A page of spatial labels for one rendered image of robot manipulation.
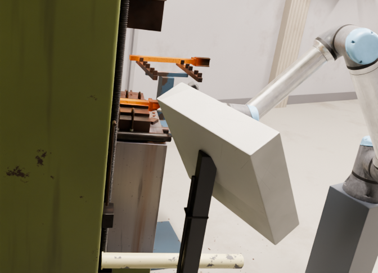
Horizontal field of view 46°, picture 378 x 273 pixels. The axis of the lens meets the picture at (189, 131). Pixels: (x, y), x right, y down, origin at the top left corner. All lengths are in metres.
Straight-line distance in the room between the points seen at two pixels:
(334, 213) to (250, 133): 1.38
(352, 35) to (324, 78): 4.46
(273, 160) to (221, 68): 3.99
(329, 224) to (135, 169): 1.11
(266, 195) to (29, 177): 0.59
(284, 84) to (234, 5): 3.06
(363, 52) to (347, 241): 0.93
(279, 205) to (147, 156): 0.61
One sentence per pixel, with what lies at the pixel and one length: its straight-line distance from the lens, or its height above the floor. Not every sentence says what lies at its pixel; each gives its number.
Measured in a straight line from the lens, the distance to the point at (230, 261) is 1.44.
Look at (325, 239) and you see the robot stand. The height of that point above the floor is 0.34.
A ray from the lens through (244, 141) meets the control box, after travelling 0.86.
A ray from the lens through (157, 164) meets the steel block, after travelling 1.47.
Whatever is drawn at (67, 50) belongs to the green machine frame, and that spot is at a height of 1.25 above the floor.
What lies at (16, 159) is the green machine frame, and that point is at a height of 0.97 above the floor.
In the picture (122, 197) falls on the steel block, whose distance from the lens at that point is 1.52.
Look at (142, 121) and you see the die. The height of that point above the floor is 0.98.
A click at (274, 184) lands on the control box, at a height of 1.09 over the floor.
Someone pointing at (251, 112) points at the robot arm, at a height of 1.01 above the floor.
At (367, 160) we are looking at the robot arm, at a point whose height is 0.79.
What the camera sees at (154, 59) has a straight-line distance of 2.18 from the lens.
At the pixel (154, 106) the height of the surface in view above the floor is 1.00.
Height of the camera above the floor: 1.47
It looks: 21 degrees down
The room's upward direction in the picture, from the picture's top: 9 degrees clockwise
